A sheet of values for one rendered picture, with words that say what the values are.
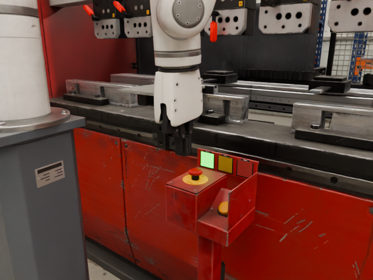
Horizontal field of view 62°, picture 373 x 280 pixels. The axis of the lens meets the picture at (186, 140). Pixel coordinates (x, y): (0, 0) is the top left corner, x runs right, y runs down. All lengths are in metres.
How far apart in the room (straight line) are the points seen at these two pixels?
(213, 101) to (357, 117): 0.47
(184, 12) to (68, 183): 0.40
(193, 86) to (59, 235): 0.40
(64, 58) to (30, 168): 1.31
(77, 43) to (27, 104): 1.33
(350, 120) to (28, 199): 0.83
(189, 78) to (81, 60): 1.40
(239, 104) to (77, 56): 1.11
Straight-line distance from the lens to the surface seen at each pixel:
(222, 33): 1.09
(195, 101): 0.59
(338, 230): 0.97
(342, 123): 0.99
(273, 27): 1.01
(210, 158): 0.92
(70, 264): 0.74
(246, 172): 0.88
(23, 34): 0.61
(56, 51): 1.84
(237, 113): 1.10
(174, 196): 0.85
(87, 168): 1.59
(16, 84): 0.60
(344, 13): 0.96
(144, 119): 1.20
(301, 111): 1.01
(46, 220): 0.66
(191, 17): 0.47
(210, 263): 0.95
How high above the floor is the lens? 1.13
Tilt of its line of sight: 17 degrees down
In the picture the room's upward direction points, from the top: straight up
